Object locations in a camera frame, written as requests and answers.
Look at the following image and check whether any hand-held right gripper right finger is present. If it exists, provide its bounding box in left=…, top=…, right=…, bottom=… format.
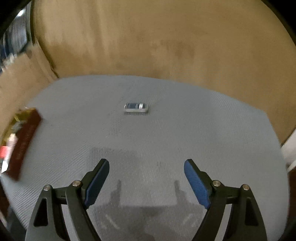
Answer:
left=184, top=159, right=269, bottom=241

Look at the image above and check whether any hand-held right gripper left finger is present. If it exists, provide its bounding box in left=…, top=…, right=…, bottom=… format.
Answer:
left=24, top=159, right=110, bottom=241

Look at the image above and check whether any gold tray with dark red sides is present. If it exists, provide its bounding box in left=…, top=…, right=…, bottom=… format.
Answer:
left=0, top=107, right=42, bottom=181

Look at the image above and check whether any brown cardboard sheet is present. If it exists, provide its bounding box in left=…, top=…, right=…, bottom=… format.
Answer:
left=0, top=44, right=59, bottom=139

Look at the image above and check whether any brown suede backdrop panel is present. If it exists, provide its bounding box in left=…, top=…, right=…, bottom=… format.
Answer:
left=30, top=0, right=296, bottom=145

